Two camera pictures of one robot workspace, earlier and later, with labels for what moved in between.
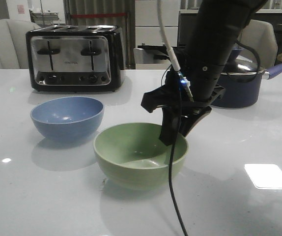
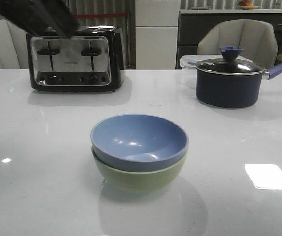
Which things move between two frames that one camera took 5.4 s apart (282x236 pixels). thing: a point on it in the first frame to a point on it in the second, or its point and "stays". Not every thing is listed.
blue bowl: x=68 y=118 to x=139 y=142
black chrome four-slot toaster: x=75 y=58 stays
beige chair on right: x=257 y=38 stays
